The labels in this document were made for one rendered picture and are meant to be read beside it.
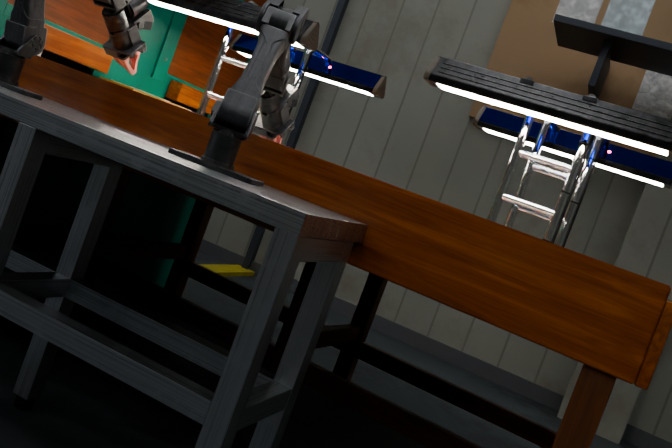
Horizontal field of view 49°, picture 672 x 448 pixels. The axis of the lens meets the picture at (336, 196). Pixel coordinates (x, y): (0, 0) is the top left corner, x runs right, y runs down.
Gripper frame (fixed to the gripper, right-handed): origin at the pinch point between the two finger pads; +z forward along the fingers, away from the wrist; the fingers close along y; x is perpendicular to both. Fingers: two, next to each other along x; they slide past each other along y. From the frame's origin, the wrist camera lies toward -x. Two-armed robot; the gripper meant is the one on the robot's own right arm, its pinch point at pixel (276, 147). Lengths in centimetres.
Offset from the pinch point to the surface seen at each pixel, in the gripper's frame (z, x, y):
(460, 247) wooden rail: -25, 29, -67
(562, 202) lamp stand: 0, -15, -76
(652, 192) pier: 127, -163, -89
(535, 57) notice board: 101, -208, -11
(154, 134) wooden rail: -24.0, 30.0, 11.4
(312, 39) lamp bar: -23.7, -20.0, -1.8
